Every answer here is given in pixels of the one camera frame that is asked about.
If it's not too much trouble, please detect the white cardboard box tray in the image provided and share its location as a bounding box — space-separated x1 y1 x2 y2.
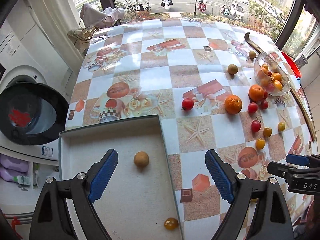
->
59 115 182 239

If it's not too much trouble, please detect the far brown round fruit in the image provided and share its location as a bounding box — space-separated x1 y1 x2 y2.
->
248 51 257 60

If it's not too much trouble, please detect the brown longan fruit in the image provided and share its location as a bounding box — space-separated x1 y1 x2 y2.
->
133 151 149 167

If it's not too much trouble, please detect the brown round fruit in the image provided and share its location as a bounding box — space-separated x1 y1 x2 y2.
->
227 64 238 75
248 51 257 60

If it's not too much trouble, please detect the red plastic basin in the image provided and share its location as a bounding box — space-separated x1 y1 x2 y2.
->
281 51 302 79

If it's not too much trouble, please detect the yellow cherry tomato front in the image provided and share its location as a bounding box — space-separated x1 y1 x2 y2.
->
255 138 266 150

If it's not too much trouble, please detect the yellow cherry tomato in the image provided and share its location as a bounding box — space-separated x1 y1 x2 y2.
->
263 127 272 138
255 138 266 150

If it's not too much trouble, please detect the front large orange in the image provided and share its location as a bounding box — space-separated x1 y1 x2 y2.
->
224 94 242 115

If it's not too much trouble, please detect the white washing machine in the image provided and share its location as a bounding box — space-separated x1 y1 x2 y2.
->
0 0 73 215

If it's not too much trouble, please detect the curved wooden chair back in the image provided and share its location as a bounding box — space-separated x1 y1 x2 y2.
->
245 32 316 142

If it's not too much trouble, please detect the amber cherry tomato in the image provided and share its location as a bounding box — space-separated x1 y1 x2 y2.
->
164 217 179 231

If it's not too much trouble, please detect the checkered fruit-print tablecloth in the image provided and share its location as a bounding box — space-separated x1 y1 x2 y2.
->
66 19 318 239

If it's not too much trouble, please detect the white cloth pile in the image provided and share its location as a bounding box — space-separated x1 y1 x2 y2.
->
80 3 125 29

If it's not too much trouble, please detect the purple detergent bottle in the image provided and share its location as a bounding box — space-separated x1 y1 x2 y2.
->
1 154 31 186

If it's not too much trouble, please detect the dark red cherry tomato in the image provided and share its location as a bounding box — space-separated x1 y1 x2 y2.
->
260 100 268 109

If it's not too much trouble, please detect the yellow-green cherry tomato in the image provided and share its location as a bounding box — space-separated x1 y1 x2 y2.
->
278 122 286 132

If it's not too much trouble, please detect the stemmed red cherry tomato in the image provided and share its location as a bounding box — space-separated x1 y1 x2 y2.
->
251 118 261 133

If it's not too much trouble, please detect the rear large orange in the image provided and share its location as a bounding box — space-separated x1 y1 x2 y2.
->
248 84 265 102

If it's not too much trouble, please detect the glass fruit bowl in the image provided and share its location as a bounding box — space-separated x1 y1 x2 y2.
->
254 52 291 96

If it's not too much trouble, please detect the near brown round fruit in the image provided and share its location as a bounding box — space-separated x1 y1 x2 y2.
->
227 64 238 75

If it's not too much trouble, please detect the large red tomato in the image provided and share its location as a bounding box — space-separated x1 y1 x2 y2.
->
182 98 194 111

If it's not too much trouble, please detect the large orange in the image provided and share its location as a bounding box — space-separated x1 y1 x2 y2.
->
248 84 265 102
224 94 242 115

